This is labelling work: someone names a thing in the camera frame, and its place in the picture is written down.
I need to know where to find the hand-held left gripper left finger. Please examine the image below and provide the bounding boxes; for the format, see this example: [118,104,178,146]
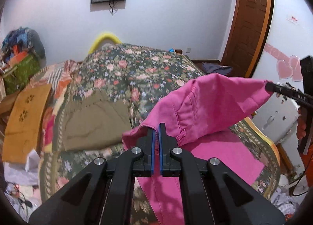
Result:
[29,127,156,225]

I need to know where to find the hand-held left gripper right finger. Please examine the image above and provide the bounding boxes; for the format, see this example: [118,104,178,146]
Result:
[159,123,285,225]

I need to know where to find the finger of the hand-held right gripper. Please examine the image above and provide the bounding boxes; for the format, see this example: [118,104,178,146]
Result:
[265,81,297,101]

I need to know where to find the pink pants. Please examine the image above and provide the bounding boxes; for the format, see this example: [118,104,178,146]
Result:
[122,73,273,225]

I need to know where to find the person's right forearm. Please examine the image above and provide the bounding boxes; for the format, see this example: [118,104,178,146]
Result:
[301,139,313,175]

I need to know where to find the person's right hand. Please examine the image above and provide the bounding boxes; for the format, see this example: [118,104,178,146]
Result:
[296,107,309,140]

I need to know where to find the white cabinet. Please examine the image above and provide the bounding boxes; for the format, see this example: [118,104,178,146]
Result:
[252,98,301,145]

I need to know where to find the olive folded garment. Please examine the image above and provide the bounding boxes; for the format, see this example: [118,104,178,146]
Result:
[59,90,132,152]

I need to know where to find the grey backpack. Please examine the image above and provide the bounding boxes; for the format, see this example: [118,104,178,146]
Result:
[202,62,233,77]

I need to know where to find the brown wooden door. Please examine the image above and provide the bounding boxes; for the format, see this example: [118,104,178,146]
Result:
[221,0,274,79]

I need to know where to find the floral blanket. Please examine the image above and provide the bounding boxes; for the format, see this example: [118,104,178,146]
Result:
[39,43,280,225]

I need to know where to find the striped patchwork sheet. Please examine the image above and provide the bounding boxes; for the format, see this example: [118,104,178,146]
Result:
[27,60,82,152]

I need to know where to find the yellow foam bed padding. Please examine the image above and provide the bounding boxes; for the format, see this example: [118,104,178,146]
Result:
[87,32,123,54]

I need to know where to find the wooden board with flower cutouts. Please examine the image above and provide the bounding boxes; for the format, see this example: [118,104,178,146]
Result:
[2,83,52,164]

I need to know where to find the wooden stool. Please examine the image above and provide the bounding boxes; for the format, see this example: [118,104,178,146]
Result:
[0,90,21,118]

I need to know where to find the green storage box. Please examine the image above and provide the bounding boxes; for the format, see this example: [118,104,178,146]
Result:
[2,52,42,96]

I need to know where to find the pile of clothes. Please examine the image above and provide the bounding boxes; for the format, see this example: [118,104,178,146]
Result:
[1,27,47,61]

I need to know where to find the black monitor cable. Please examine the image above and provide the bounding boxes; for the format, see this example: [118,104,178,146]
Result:
[109,0,118,16]

